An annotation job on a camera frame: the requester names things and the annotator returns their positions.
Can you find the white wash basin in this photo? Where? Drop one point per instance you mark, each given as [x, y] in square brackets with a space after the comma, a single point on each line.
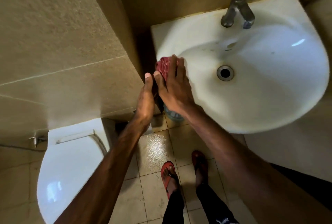
[272, 76]

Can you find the red checked cloth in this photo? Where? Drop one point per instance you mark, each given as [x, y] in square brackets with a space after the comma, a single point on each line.
[163, 66]

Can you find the person's leg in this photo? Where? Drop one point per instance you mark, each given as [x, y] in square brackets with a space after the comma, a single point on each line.
[210, 203]
[173, 205]

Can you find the person's left hand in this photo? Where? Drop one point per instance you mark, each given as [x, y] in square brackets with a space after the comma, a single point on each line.
[146, 102]

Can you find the white toilet paper roll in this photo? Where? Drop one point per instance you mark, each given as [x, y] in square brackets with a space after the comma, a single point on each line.
[148, 129]

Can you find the chrome sink drain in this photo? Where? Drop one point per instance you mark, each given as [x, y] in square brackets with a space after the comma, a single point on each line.
[225, 73]

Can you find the person's left red flip-flop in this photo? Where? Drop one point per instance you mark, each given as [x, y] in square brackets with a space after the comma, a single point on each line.
[166, 170]

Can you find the chrome angle valve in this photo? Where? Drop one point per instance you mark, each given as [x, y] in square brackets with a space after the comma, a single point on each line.
[37, 139]

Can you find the person's left forearm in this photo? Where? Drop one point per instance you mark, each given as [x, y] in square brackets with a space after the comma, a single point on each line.
[103, 179]

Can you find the person's left leg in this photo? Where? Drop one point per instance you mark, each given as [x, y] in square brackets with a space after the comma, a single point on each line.
[173, 205]

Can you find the chrome basin faucet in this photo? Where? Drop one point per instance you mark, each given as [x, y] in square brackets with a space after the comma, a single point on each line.
[240, 3]

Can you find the person's right leg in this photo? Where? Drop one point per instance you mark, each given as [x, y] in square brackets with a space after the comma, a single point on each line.
[210, 203]

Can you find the person's right hand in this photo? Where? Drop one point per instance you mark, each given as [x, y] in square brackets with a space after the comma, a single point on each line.
[176, 91]

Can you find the person's right red flip-flop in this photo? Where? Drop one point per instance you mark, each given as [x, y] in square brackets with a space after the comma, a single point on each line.
[199, 157]

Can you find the person's right forearm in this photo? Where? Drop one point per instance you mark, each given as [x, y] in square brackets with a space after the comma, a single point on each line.
[246, 169]

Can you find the person's red flip-flop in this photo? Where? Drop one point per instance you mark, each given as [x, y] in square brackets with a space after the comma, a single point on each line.
[199, 157]
[166, 170]

